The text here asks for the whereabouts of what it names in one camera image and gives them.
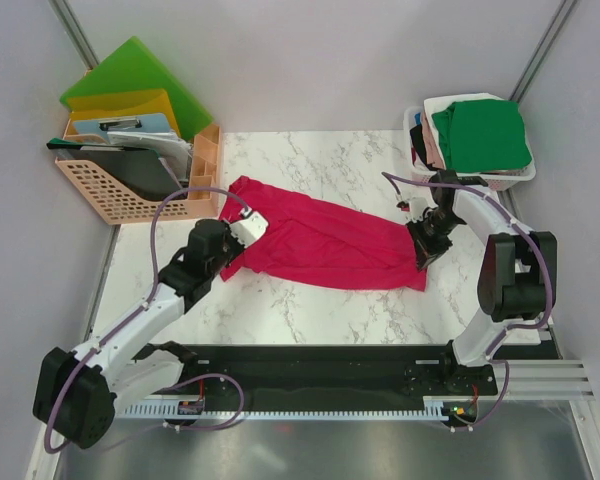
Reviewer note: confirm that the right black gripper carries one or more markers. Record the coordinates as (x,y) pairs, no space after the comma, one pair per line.
(426,251)

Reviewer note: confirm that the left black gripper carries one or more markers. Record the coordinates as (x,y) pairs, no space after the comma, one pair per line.
(238,246)

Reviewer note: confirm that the pink red t shirt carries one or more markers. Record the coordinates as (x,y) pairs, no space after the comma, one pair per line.
(323,244)

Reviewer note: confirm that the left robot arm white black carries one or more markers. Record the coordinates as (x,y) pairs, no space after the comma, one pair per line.
(80,391)

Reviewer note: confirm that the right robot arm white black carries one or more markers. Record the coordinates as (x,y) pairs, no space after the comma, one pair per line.
(516,283)

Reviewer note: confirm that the beige t shirt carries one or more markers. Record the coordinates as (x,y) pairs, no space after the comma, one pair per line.
(434,159)

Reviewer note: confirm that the white plastic laundry basket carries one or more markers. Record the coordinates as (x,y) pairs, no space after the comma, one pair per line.
(496,180)

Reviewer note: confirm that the peach perforated file organizer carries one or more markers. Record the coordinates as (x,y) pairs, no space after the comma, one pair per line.
(117,204)

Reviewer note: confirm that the black t shirt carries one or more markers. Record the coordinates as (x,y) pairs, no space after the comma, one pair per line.
(419,145)

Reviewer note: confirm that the black folder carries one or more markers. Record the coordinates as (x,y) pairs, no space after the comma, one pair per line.
(139,169)

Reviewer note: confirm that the white paper documents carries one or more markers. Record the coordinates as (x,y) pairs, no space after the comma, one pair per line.
(175,151)

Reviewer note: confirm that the green t shirt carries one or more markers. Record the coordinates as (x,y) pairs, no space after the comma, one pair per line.
(481,136)

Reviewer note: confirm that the white t shirt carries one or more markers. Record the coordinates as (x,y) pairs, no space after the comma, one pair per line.
(434,128)

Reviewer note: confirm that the blue clipboard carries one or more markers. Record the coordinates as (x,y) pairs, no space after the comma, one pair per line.
(143,123)

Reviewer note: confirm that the yellow plastic folder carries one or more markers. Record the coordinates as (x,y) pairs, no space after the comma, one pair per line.
(140,102)

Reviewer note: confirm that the green plastic folder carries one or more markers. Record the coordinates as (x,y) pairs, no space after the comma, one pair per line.
(132,67)

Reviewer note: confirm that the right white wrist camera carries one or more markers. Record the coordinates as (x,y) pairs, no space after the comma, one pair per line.
(415,209)

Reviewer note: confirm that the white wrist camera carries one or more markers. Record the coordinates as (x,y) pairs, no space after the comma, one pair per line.
(249,229)
(415,209)

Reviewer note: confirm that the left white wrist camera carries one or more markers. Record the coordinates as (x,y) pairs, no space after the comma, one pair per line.
(249,229)

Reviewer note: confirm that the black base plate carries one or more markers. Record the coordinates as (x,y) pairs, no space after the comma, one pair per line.
(226,393)

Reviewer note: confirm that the white slotted cable duct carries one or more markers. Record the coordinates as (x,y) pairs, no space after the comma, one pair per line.
(171,408)

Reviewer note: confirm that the aluminium frame rail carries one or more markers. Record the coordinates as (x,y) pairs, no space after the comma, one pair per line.
(550,380)

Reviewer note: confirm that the right aluminium corner post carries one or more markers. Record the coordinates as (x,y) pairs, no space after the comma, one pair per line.
(548,40)

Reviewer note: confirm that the aluminium corner post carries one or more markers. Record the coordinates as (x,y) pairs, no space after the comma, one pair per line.
(75,32)
(548,40)

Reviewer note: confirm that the left aluminium corner post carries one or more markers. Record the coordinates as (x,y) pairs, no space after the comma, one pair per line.
(75,32)

